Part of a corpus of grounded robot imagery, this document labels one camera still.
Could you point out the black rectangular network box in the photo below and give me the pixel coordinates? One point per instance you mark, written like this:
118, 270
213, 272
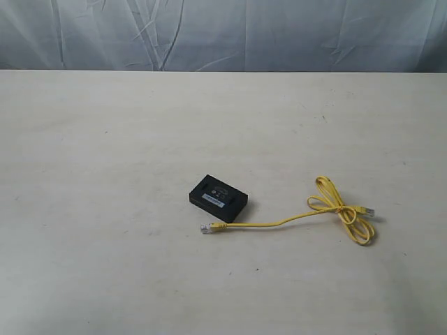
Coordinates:
218, 199

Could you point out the white wrinkled backdrop curtain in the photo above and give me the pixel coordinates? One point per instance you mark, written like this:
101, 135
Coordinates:
257, 36

